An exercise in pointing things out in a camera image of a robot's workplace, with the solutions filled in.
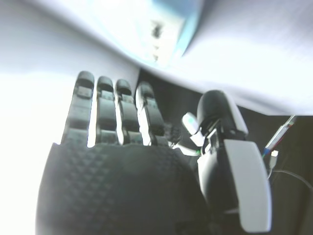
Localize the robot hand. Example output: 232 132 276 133
34 70 272 235

